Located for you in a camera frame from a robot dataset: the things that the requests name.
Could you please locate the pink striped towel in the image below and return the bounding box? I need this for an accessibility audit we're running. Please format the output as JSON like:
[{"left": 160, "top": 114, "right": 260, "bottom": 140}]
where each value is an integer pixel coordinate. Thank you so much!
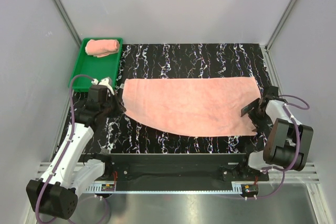
[{"left": 85, "top": 39, "right": 120, "bottom": 58}]

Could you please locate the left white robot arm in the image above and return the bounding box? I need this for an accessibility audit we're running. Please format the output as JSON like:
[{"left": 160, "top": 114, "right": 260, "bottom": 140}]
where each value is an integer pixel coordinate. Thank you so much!
[{"left": 26, "top": 82, "right": 125, "bottom": 223}]

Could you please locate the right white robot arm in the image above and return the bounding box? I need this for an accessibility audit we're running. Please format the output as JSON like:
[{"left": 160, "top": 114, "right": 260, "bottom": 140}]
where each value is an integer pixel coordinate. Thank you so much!
[{"left": 238, "top": 86, "right": 313, "bottom": 180}]

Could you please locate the green plastic tray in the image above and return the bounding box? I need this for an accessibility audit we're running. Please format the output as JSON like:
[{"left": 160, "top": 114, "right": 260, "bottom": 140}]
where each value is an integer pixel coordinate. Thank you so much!
[{"left": 69, "top": 37, "right": 123, "bottom": 88}]

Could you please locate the black marble pattern mat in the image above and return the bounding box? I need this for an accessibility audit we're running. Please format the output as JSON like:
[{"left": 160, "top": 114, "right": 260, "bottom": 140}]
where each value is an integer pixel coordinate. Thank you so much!
[{"left": 56, "top": 42, "right": 292, "bottom": 154}]

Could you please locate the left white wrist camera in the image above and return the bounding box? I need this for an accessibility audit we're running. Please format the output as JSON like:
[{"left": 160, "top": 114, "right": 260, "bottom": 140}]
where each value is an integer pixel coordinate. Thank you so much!
[{"left": 91, "top": 77, "right": 115, "bottom": 95}]

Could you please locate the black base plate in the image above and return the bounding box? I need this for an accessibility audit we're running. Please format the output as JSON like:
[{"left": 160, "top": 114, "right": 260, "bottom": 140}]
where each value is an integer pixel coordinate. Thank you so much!
[{"left": 92, "top": 154, "right": 269, "bottom": 194}]

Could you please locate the aluminium frame rail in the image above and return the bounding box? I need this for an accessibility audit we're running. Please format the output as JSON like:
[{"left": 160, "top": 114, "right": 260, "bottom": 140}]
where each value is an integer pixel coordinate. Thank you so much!
[{"left": 268, "top": 163, "right": 320, "bottom": 184}]

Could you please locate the white slotted cable duct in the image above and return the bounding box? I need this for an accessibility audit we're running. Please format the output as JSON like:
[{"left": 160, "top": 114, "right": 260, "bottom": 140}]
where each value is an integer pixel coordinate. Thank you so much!
[{"left": 85, "top": 183, "right": 116, "bottom": 194}]

